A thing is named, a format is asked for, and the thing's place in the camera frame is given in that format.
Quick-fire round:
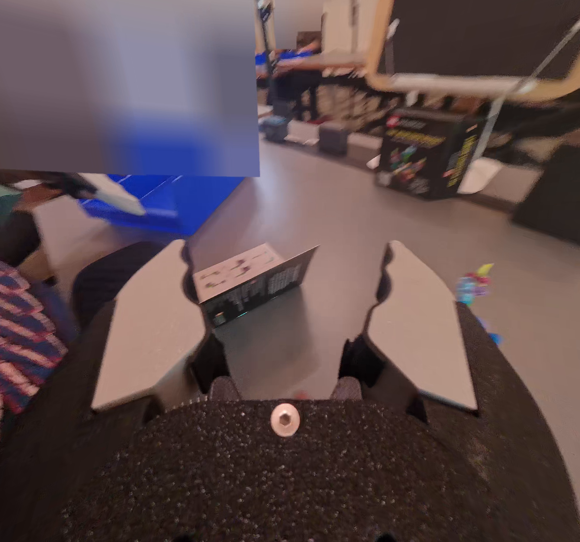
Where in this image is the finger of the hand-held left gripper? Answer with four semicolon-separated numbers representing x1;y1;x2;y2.
91;175;147;217

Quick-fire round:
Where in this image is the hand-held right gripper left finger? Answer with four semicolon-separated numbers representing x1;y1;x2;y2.
91;239;230;412

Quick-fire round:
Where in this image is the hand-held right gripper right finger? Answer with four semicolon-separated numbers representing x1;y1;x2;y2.
337;240;479;411

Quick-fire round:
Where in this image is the blue plastic bin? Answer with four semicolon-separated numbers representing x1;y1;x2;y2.
79;175;247;236

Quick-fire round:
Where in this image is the lego flower bouquet model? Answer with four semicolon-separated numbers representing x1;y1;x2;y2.
454;263;504;346

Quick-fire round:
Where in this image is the lego instruction booklet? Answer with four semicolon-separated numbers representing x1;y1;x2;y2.
192;243;320;328

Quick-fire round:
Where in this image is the black rectangular block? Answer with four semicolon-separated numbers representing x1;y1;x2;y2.
512;143;580;245

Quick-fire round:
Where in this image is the person's left forearm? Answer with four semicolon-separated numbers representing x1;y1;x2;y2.
0;183;23;223

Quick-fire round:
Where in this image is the black lego set box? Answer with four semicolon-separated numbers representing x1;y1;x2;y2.
375;107;481;201

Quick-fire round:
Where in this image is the person's left hand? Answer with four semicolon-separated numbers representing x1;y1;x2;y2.
14;185;62;213

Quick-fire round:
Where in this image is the black padded chair armrest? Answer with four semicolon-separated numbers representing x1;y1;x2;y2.
72;240;182;329

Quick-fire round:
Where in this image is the person's black lettered jersey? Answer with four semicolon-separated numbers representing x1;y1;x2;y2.
0;261;69;416

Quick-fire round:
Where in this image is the black battery charger case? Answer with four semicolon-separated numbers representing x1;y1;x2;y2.
263;116;289;142

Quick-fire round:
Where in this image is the grey hard case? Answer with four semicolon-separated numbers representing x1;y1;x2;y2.
318;122;349;156

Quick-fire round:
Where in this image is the black board with white ledge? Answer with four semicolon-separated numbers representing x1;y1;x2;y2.
365;0;580;194

